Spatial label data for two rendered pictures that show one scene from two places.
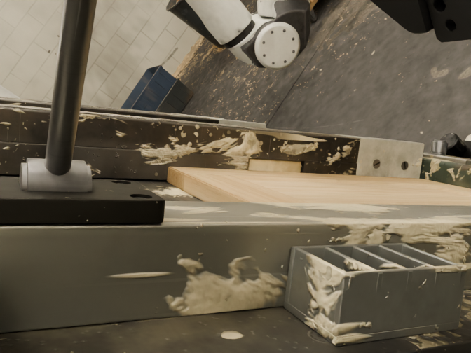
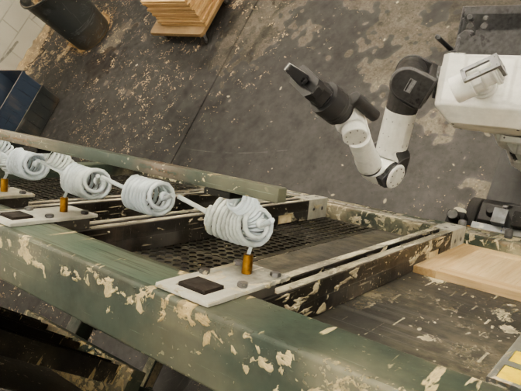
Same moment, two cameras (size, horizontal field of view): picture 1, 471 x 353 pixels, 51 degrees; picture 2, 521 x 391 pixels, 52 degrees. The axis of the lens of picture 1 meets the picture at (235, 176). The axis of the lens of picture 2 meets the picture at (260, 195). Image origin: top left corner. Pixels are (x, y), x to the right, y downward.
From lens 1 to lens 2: 1.13 m
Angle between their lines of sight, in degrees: 27
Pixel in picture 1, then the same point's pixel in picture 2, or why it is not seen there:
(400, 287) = not seen: outside the picture
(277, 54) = (395, 181)
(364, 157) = (453, 240)
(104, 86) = not seen: outside the picture
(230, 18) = (377, 164)
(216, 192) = (470, 282)
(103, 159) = (401, 268)
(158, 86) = (22, 94)
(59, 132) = not seen: outside the picture
